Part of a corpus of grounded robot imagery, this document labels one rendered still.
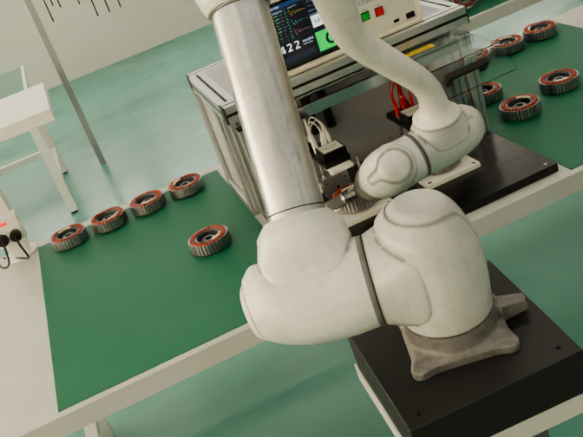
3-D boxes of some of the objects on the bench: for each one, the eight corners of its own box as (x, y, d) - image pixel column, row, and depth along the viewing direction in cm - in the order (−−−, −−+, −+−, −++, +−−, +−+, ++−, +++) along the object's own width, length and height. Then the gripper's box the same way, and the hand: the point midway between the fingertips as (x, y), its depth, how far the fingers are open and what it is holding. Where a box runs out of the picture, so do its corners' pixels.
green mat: (315, 290, 188) (314, 290, 187) (58, 412, 178) (57, 411, 178) (216, 170, 271) (216, 169, 271) (37, 248, 261) (37, 247, 261)
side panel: (263, 211, 232) (224, 106, 218) (253, 215, 232) (213, 110, 218) (238, 180, 257) (200, 85, 243) (228, 185, 257) (191, 88, 243)
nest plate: (396, 205, 206) (395, 201, 205) (342, 230, 203) (340, 225, 203) (371, 186, 219) (370, 182, 219) (321, 210, 217) (319, 205, 216)
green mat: (777, 72, 208) (777, 71, 208) (571, 170, 198) (571, 169, 198) (553, 22, 292) (553, 22, 292) (401, 89, 282) (400, 88, 282)
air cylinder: (352, 187, 223) (347, 169, 220) (327, 198, 221) (321, 180, 219) (345, 181, 227) (340, 163, 225) (321, 192, 226) (315, 174, 223)
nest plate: (481, 166, 210) (480, 161, 209) (429, 190, 207) (428, 185, 207) (452, 150, 223) (451, 146, 223) (402, 172, 221) (402, 168, 220)
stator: (385, 201, 207) (381, 188, 205) (345, 219, 205) (341, 207, 203) (367, 187, 217) (363, 175, 215) (328, 205, 215) (324, 192, 213)
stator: (536, 86, 247) (533, 75, 246) (574, 75, 245) (573, 63, 244) (545, 99, 238) (542, 87, 236) (585, 88, 236) (583, 75, 234)
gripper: (334, 218, 187) (317, 230, 209) (424, 176, 192) (399, 192, 213) (319, 188, 188) (305, 203, 210) (410, 146, 192) (387, 166, 214)
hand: (354, 196), depth 210 cm, fingers closed on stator, 11 cm apart
